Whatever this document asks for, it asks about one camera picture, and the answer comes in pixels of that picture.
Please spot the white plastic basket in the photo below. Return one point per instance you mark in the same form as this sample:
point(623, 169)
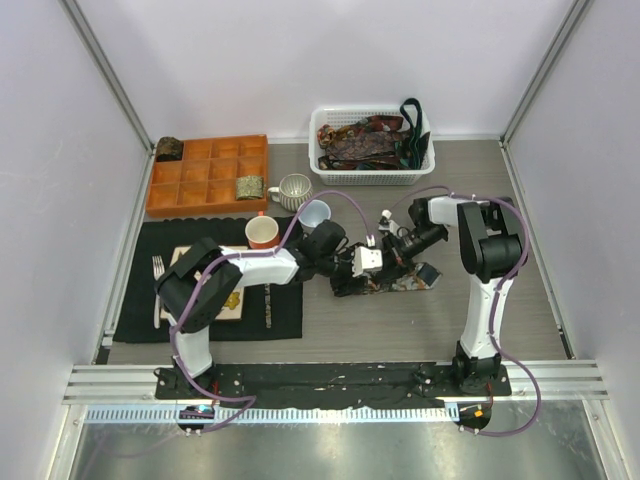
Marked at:
point(355, 116)

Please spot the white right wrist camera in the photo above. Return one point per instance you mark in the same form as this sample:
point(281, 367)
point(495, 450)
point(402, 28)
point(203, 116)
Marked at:
point(387, 226)

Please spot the dark green tie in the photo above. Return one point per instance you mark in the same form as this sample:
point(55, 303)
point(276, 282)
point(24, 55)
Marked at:
point(414, 147)

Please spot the green floral rolled tie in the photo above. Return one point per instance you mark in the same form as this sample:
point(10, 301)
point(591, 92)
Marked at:
point(249, 187)

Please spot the aluminium frame rail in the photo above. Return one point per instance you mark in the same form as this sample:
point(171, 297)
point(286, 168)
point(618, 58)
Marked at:
point(113, 384)

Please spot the multicolour patterned tie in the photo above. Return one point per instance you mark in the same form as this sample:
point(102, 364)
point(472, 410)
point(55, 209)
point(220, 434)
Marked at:
point(326, 136)

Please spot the frosted blue footed cup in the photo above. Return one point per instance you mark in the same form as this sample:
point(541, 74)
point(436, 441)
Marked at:
point(315, 212)

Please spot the patterned handle knife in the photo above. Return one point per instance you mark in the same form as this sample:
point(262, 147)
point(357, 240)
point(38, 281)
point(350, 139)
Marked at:
point(268, 306)

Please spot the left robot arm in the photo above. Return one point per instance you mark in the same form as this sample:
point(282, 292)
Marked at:
point(194, 290)

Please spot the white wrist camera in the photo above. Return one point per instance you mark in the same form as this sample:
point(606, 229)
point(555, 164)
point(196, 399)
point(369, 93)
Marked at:
point(387, 226)
point(367, 258)

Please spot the dark paisley tie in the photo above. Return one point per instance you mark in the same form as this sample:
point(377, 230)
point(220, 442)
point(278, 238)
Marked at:
point(360, 149)

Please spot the orange wooden divided tray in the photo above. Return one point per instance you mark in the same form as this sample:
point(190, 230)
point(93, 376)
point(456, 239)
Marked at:
point(204, 181)

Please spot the black scalloped placemat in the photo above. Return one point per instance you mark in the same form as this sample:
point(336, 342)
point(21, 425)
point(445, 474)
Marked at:
point(135, 324)

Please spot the white slotted cable duct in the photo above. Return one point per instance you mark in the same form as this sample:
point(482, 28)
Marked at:
point(180, 414)

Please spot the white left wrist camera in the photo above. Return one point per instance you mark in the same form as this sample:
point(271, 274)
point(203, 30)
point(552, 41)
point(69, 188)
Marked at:
point(367, 258)

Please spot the orange grey floral tie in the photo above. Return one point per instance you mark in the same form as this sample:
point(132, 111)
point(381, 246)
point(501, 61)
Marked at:
point(423, 277)

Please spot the silver fork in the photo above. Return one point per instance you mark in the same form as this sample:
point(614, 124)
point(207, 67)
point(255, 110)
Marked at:
point(158, 271)

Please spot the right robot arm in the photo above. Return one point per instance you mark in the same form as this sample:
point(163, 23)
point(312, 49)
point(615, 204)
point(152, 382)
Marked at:
point(493, 245)

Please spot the square floral ceramic plate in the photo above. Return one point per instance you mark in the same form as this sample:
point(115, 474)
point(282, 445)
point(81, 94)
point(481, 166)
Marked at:
point(231, 310)

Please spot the orange ceramic mug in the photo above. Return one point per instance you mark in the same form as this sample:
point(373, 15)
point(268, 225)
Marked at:
point(262, 232)

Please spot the grey ribbed ceramic mug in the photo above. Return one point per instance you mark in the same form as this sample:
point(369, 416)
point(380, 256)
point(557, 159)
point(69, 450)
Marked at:
point(292, 192)

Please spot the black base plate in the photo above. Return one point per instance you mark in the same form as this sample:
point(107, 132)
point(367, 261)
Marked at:
point(328, 386)

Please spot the dark red patterned tie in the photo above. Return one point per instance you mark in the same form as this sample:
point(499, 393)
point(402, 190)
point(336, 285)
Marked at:
point(384, 123)

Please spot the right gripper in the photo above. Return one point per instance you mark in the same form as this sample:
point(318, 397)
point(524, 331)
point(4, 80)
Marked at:
point(394, 255)

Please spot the dark rolled tie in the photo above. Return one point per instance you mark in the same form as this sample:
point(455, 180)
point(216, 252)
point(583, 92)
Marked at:
point(169, 149)

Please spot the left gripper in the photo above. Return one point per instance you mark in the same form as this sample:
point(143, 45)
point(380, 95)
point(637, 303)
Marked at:
point(342, 287)

